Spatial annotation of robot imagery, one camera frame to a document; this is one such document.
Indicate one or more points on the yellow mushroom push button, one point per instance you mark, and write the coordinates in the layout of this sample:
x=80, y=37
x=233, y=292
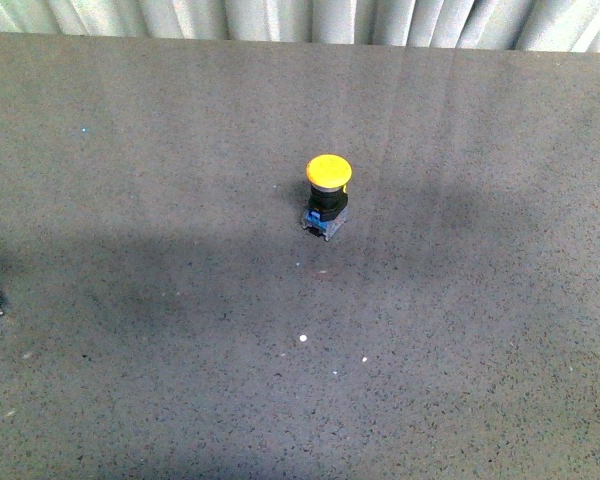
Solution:
x=326, y=209

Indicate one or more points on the white pleated curtain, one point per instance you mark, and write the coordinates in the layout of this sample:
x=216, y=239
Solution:
x=549, y=26

